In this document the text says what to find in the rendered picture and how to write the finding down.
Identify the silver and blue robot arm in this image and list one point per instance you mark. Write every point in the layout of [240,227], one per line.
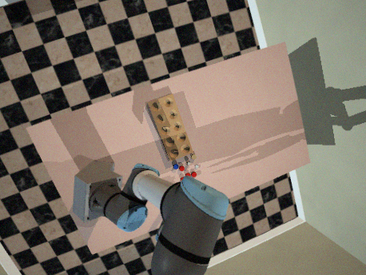
[193,215]

